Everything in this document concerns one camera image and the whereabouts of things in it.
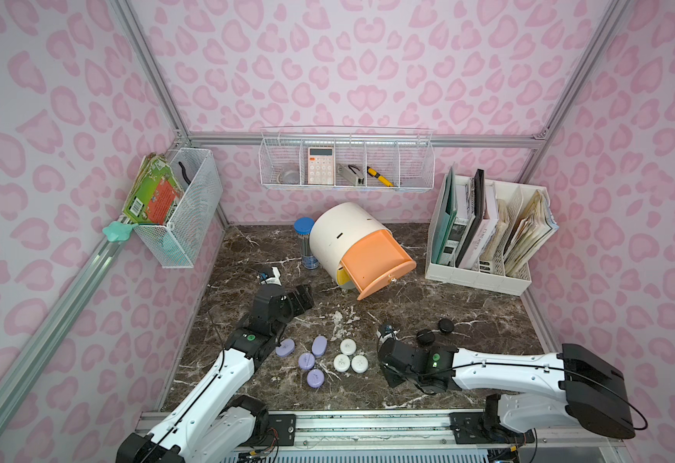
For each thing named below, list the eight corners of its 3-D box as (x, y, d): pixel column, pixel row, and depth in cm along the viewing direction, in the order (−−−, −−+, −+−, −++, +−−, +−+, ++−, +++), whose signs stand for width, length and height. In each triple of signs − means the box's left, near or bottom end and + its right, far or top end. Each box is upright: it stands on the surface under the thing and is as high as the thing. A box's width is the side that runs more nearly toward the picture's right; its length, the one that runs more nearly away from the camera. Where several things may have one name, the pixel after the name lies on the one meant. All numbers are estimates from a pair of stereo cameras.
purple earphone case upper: (312, 356, 87) (311, 353, 86) (313, 336, 91) (312, 334, 90) (326, 356, 87) (326, 353, 86) (327, 336, 91) (327, 334, 90)
